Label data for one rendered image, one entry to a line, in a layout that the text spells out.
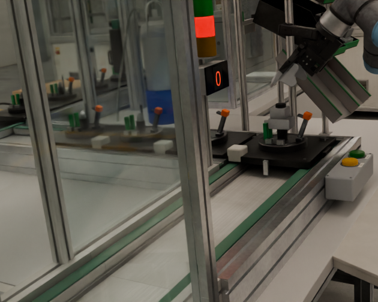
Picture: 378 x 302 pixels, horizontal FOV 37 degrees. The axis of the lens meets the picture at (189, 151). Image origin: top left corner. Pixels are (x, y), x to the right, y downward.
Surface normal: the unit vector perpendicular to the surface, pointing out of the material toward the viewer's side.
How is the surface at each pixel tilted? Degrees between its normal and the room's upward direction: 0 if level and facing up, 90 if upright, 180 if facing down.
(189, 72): 90
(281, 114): 90
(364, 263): 0
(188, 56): 90
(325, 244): 0
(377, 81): 90
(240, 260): 0
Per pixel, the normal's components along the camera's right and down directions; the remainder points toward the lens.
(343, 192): -0.50, 0.30
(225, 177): 0.86, 0.07
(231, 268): -0.09, -0.95
